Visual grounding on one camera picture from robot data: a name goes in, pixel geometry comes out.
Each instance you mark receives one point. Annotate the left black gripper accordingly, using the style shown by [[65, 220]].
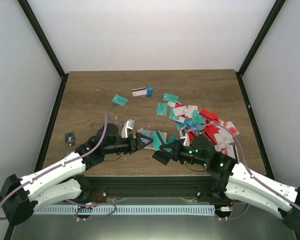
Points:
[[133, 148]]

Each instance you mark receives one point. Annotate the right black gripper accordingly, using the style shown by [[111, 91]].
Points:
[[175, 154]]

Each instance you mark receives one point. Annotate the black card front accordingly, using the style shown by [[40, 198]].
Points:
[[69, 139]]

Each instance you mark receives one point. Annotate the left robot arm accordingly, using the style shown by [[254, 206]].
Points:
[[20, 197]]

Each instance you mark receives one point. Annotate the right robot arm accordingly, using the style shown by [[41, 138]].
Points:
[[234, 181]]

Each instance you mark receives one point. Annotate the black striped card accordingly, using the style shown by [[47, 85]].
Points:
[[161, 157]]

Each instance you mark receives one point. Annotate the teal VIP card centre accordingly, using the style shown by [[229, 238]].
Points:
[[171, 140]]

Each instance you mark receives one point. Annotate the teal vip card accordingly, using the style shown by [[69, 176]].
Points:
[[170, 97], [171, 140]]

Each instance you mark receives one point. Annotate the teal card upright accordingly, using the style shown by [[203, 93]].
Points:
[[162, 109]]

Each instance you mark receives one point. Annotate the white card magnetic stripe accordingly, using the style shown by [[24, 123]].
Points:
[[139, 92]]

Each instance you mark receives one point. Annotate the teal VIP card top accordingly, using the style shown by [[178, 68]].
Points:
[[170, 97]]

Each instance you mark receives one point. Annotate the blue card top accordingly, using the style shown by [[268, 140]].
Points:
[[149, 92]]

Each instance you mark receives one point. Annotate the white red patterned card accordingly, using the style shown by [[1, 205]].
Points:
[[223, 137]]

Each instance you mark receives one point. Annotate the light blue slotted strip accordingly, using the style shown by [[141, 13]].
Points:
[[191, 210]]

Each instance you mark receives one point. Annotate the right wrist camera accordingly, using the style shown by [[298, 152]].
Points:
[[184, 137]]

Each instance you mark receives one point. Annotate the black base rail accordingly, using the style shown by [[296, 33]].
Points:
[[188, 187]]

